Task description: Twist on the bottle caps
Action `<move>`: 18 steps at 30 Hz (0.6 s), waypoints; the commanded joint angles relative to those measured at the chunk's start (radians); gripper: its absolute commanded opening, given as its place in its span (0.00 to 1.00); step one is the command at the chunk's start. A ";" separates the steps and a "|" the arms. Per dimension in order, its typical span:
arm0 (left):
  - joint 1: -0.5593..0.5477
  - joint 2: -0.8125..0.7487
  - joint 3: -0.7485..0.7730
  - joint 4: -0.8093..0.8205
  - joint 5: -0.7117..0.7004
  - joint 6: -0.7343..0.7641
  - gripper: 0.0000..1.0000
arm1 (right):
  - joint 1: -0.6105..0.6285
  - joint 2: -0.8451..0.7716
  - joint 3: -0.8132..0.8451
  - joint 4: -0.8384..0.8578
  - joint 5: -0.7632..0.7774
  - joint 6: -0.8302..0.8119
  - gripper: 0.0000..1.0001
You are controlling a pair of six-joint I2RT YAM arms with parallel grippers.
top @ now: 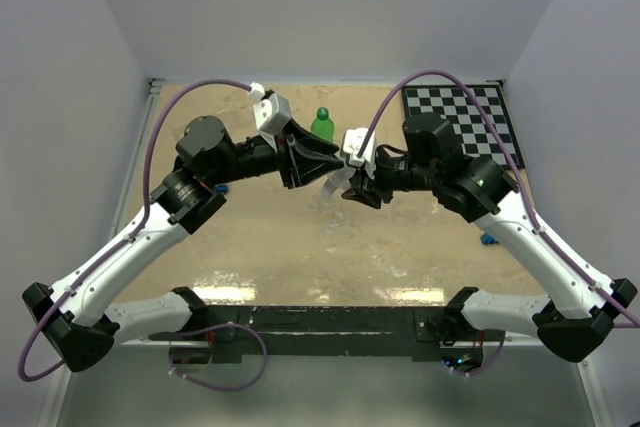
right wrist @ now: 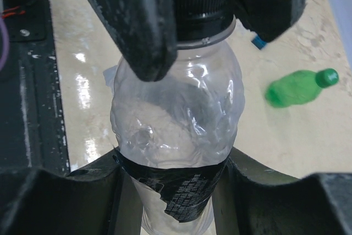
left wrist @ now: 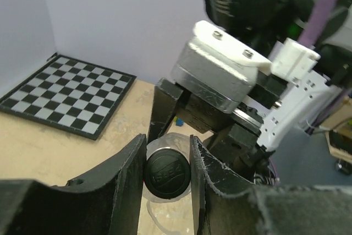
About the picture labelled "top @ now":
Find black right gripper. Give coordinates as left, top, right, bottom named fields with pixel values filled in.
left=342, top=149, right=438, bottom=209

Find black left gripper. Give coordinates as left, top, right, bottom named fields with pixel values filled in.
left=210, top=117, right=345, bottom=190

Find clear Pepsi bottle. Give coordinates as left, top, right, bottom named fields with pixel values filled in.
left=321, top=167, right=355, bottom=200

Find green plastic bottle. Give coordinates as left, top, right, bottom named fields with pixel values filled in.
left=311, top=111, right=335, bottom=143

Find green bottle cap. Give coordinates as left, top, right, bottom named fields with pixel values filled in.
left=317, top=107, right=329, bottom=120

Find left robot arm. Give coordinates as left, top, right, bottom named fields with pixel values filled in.
left=22, top=116, right=343, bottom=372

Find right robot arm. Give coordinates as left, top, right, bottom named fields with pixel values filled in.
left=341, top=113, right=638, bottom=363

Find black white chessboard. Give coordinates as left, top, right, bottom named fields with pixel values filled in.
left=402, top=83, right=525, bottom=170

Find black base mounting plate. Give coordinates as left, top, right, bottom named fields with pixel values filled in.
left=148, top=304, right=506, bottom=364

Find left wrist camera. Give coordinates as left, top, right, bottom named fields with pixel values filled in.
left=248, top=82, right=292, bottom=150

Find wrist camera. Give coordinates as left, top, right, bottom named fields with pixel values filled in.
left=248, top=82, right=292, bottom=150
left=340, top=127, right=377, bottom=179

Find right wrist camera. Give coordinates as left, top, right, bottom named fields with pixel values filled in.
left=340, top=127, right=377, bottom=179

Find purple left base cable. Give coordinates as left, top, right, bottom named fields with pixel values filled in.
left=168, top=320, right=270, bottom=391

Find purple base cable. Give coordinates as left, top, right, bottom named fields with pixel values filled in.
left=168, top=320, right=270, bottom=391
left=447, top=336, right=505, bottom=378

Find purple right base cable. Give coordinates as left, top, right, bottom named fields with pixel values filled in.
left=447, top=336, right=505, bottom=378

